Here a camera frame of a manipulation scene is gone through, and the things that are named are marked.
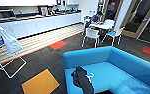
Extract white clothes hanger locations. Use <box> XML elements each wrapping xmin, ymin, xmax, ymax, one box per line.
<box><xmin>85</xmin><ymin>71</ymin><xmax>96</xmax><ymax>83</ymax></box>

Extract black garment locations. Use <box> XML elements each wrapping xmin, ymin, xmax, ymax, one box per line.
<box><xmin>70</xmin><ymin>66</ymin><xmax>96</xmax><ymax>94</ymax></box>

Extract seated person at white table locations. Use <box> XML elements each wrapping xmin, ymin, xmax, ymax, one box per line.
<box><xmin>88</xmin><ymin>11</ymin><xmax>105</xmax><ymax>25</ymax></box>

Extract white kitchen counter cabinets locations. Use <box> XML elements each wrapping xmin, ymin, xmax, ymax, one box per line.
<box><xmin>0</xmin><ymin>12</ymin><xmax>84</xmax><ymax>40</ymax></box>

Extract silver countertop appliance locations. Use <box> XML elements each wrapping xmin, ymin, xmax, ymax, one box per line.
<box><xmin>39</xmin><ymin>5</ymin><xmax>50</xmax><ymax>17</ymax></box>

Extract blue sofa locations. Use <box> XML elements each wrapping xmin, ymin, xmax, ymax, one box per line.
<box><xmin>62</xmin><ymin>45</ymin><xmax>150</xmax><ymax>94</ymax></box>

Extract pale draped cloth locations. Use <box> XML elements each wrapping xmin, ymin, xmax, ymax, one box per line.
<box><xmin>0</xmin><ymin>23</ymin><xmax>24</xmax><ymax>56</ymax></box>

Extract black microwave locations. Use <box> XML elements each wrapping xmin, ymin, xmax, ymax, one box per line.
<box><xmin>0</xmin><ymin>9</ymin><xmax>17</xmax><ymax>23</ymax></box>

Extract white wall cabinets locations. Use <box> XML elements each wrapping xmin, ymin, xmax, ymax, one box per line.
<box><xmin>0</xmin><ymin>0</ymin><xmax>58</xmax><ymax>8</ymax></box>
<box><xmin>65</xmin><ymin>0</ymin><xmax>81</xmax><ymax>6</ymax></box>

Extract dark wooden door frame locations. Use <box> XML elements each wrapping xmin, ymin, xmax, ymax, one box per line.
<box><xmin>102</xmin><ymin>0</ymin><xmax>150</xmax><ymax>45</ymax></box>

